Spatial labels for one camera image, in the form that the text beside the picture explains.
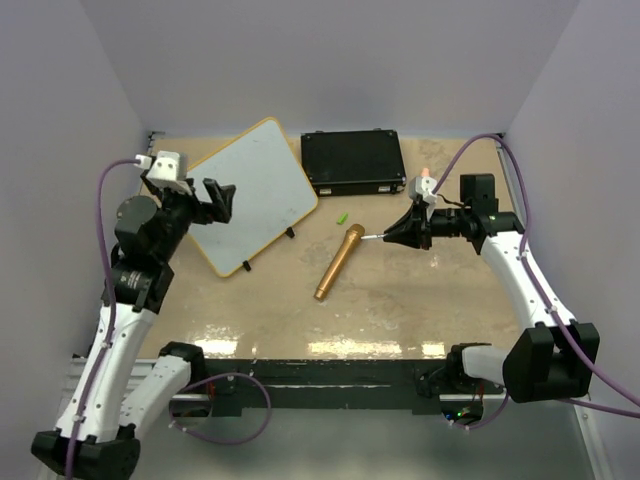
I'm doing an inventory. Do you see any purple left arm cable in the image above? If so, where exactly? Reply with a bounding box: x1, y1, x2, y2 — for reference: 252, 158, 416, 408
64, 155, 151, 480

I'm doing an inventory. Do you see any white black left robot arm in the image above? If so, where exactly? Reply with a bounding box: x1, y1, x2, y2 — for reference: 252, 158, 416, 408
31, 178, 236, 479

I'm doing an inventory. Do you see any black hard case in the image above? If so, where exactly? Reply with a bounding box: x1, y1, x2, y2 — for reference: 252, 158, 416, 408
300, 129, 407, 197

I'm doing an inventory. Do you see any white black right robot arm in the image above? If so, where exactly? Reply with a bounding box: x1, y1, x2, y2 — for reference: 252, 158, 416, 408
382, 174, 600, 403

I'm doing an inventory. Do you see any gold microphone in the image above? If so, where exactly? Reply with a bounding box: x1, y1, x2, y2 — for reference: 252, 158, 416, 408
313, 224, 365, 301

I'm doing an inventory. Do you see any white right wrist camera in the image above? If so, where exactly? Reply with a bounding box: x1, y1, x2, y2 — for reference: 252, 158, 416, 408
407, 175, 438, 205

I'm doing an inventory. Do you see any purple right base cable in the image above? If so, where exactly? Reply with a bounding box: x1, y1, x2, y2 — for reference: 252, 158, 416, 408
447, 374, 510, 431

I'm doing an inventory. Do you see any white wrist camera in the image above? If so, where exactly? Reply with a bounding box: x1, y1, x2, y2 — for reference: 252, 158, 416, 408
407, 175, 438, 205
146, 150, 191, 195

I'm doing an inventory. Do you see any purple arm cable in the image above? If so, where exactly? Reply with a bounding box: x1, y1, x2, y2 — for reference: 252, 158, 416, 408
64, 155, 151, 480
432, 133, 640, 420

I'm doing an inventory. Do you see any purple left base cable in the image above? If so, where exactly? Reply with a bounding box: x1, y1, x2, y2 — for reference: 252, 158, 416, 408
168, 372, 272, 445

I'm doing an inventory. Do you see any white green whiteboard marker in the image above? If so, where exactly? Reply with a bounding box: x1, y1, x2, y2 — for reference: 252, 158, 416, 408
361, 233, 385, 240

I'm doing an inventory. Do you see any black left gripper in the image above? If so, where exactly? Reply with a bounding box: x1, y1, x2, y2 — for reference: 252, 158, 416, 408
142, 170, 234, 260

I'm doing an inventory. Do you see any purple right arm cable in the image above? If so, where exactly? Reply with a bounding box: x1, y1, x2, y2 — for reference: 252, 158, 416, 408
432, 133, 640, 420

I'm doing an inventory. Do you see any yellow framed whiteboard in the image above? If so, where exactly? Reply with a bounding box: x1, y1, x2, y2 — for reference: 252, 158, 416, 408
188, 117, 318, 278

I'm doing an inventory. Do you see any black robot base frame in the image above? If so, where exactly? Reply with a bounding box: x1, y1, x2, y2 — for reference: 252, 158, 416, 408
176, 359, 503, 417

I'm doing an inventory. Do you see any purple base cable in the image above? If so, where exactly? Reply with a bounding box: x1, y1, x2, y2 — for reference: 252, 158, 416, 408
168, 372, 272, 445
447, 374, 510, 431

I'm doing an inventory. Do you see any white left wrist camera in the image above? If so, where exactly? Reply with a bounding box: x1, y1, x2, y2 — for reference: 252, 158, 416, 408
146, 150, 191, 195

